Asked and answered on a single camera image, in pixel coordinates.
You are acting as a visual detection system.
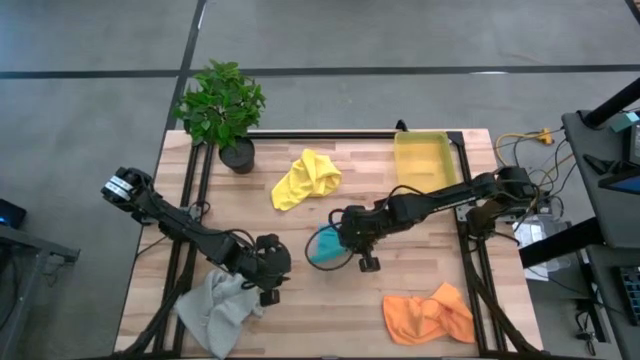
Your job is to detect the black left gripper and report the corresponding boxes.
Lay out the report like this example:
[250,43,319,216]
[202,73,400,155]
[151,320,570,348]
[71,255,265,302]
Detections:
[243,233,293,293]

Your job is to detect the teal microfiber towel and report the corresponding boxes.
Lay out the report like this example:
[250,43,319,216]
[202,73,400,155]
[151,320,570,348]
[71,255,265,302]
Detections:
[307,224,351,266]

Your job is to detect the yellow microfiber towel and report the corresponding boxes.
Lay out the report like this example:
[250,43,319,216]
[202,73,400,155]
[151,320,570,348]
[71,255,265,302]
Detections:
[270,147,344,213]

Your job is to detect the orange microfiber towel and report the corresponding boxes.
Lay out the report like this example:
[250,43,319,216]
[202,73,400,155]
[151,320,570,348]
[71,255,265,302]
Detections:
[381,281,477,348]

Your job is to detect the grey microfiber towel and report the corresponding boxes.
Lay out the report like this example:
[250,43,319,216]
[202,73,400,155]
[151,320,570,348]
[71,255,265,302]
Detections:
[173,268,266,360]

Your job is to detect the yellow-green plastic bin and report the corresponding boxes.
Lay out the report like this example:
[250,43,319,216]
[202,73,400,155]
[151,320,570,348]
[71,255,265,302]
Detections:
[392,130,459,195]

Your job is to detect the green potted plant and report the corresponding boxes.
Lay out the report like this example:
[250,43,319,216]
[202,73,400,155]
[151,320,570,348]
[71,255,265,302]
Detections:
[171,58,268,176]

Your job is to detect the white plastic bag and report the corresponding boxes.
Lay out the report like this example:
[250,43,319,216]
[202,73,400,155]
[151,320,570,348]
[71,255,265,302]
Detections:
[511,213,572,282]

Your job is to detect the grey side desk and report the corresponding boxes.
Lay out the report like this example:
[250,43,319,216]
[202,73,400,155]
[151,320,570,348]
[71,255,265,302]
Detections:
[560,108,640,251]

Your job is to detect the dark grey side table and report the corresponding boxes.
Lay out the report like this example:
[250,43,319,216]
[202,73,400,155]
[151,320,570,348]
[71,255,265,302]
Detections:
[0,223,82,360]

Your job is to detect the black tablet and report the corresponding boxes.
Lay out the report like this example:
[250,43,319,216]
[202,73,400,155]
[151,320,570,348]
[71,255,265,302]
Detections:
[596,168,640,197]

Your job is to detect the black device blue light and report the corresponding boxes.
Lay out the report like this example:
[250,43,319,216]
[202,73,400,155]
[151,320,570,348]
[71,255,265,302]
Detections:
[0,197,28,231]

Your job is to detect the black keyboard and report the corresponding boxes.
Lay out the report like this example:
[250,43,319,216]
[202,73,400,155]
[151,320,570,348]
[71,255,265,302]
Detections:
[616,264,640,327]

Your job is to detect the black slanted pole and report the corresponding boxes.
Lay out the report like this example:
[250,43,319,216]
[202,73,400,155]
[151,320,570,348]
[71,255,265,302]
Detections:
[581,76,640,129]

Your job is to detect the small teal box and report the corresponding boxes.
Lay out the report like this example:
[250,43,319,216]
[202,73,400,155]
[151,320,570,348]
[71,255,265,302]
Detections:
[609,110,640,134]

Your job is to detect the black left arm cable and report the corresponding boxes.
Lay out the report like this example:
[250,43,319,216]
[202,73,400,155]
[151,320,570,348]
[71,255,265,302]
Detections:
[223,228,262,252]

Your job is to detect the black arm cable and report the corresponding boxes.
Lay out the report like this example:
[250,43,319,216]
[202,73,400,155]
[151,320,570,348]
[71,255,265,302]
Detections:
[304,208,357,273]
[223,228,262,252]

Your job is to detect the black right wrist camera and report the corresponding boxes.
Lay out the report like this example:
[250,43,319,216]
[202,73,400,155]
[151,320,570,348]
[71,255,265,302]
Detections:
[358,252,382,274]

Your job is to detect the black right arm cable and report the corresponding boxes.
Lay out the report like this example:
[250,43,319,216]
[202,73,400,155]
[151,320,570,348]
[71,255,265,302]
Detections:
[304,208,357,273]

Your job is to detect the black aluminium table frame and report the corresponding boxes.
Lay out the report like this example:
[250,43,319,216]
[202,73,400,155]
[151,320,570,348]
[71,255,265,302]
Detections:
[113,128,547,359]

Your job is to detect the yellow power cable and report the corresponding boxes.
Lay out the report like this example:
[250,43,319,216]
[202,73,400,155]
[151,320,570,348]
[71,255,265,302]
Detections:
[494,127,557,167]

